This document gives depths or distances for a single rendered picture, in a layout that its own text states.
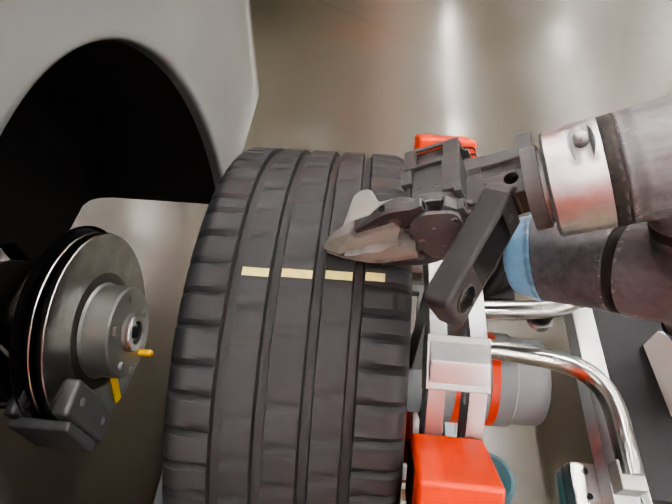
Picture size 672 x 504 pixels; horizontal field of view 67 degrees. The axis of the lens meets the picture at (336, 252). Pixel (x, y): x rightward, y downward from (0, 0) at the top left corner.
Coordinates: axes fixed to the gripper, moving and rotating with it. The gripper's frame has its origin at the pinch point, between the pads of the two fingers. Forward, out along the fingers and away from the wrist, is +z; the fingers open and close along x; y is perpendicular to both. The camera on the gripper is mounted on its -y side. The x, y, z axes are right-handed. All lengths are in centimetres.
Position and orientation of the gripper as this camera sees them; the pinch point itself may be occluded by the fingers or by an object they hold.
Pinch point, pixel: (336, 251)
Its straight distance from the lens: 50.6
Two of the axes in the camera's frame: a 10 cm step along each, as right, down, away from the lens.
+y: 0.9, -8.4, 5.3
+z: -8.7, 1.9, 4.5
